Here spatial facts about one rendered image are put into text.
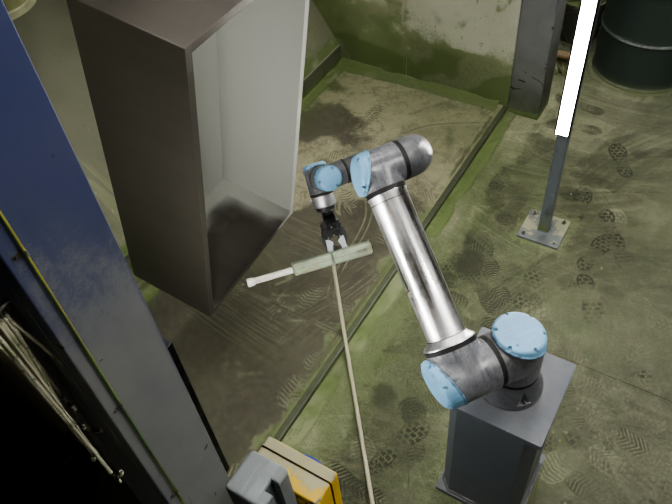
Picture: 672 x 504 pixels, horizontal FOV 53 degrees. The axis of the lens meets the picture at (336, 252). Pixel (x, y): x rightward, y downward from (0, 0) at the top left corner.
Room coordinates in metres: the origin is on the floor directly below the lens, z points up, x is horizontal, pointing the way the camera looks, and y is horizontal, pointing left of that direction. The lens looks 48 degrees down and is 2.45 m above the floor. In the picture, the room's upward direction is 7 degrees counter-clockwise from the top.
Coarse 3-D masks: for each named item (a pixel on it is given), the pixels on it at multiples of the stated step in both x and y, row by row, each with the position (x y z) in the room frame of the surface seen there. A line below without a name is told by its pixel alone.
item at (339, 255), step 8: (368, 240) 1.75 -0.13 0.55; (336, 248) 1.78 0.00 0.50; (344, 248) 1.72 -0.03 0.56; (352, 248) 1.71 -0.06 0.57; (360, 248) 1.70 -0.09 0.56; (368, 248) 1.70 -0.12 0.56; (320, 256) 1.69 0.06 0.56; (328, 256) 1.69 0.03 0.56; (336, 256) 1.69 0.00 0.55; (344, 256) 1.69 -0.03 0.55; (352, 256) 1.69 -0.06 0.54; (360, 256) 1.69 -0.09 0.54; (296, 264) 1.67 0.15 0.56; (304, 264) 1.67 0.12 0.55; (312, 264) 1.67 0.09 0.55; (320, 264) 1.67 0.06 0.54; (328, 264) 1.67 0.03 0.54; (280, 272) 1.65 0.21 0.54; (288, 272) 1.65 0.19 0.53; (296, 272) 1.65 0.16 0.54; (304, 272) 1.65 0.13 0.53; (248, 280) 1.63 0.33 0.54; (256, 280) 1.63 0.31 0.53; (264, 280) 1.64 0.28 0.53
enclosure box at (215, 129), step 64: (128, 0) 1.59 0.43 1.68; (192, 0) 1.60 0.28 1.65; (256, 0) 2.04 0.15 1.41; (128, 64) 1.53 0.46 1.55; (192, 64) 1.44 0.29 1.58; (256, 64) 2.07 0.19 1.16; (128, 128) 1.58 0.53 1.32; (192, 128) 1.44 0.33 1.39; (256, 128) 2.10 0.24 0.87; (128, 192) 1.64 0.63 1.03; (192, 192) 1.48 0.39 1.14; (256, 192) 2.14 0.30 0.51; (192, 256) 1.53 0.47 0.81; (256, 256) 1.81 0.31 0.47
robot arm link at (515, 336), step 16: (496, 320) 1.07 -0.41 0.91; (512, 320) 1.06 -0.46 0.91; (528, 320) 1.06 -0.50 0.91; (480, 336) 1.05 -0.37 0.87; (496, 336) 1.01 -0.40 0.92; (512, 336) 1.01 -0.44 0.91; (528, 336) 1.00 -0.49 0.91; (544, 336) 1.00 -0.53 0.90; (496, 352) 0.98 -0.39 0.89; (512, 352) 0.96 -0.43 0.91; (528, 352) 0.95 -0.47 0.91; (544, 352) 0.97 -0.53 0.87; (512, 368) 0.94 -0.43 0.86; (528, 368) 0.95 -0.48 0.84; (512, 384) 0.95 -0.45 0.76; (528, 384) 0.95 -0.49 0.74
